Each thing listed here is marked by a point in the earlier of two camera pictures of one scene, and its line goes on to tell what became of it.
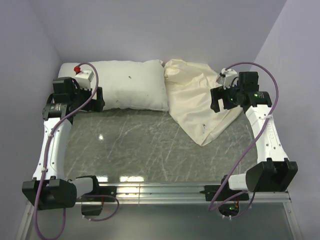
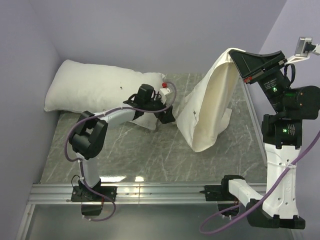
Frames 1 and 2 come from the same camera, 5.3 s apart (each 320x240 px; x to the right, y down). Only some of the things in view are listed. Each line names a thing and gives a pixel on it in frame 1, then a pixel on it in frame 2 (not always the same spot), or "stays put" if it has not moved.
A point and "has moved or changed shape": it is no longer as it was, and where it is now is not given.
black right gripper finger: [216, 93] to [247, 63]
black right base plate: [211, 191] stays put
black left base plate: [98, 190] stays put
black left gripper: [94, 104] to [165, 118]
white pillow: [132, 85] has moved or changed shape
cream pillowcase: [189, 87] has moved or changed shape
